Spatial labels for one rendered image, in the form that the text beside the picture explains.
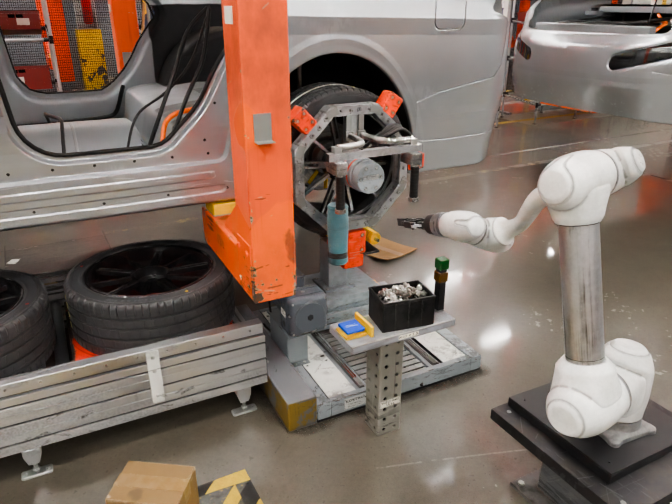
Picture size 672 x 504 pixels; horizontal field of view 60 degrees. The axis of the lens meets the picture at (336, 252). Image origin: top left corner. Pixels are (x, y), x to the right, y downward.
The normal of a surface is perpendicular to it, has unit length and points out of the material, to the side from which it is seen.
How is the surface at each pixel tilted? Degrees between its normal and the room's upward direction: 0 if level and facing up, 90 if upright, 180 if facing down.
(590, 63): 87
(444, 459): 0
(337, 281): 90
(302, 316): 90
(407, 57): 90
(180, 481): 0
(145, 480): 0
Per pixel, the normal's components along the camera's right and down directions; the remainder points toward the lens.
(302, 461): 0.00, -0.92
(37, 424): 0.45, 0.35
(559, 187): -0.79, 0.10
